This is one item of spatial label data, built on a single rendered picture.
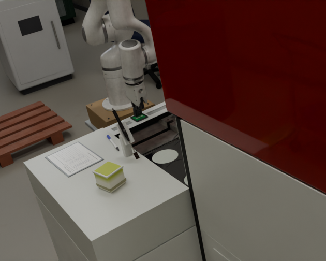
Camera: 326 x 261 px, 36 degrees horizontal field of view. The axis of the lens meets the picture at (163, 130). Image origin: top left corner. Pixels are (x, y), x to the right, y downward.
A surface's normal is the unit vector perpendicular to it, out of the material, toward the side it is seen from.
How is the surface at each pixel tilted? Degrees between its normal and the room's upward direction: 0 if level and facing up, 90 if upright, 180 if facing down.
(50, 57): 90
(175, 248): 90
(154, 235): 90
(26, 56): 90
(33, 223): 0
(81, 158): 0
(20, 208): 0
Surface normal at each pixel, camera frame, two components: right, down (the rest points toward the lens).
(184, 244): 0.53, 0.31
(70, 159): -0.18, -0.87
